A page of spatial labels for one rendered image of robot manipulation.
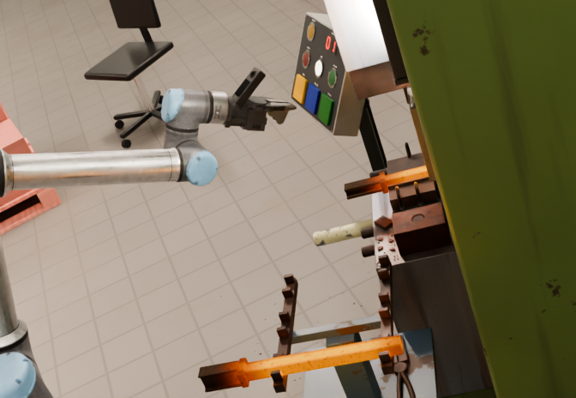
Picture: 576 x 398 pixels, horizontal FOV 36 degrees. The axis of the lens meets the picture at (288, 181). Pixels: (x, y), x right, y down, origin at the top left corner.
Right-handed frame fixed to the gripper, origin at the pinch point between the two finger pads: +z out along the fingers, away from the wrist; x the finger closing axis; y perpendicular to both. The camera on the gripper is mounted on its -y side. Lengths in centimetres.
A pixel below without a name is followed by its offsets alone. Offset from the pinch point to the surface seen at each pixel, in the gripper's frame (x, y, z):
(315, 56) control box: -14.5, -11.1, 11.0
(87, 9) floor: -576, 99, 44
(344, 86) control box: 6.9, -8.4, 11.4
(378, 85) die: 56, -23, -6
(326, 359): 96, 20, -27
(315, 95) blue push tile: -7.9, -0.8, 10.3
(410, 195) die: 55, 4, 9
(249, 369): 88, 26, -39
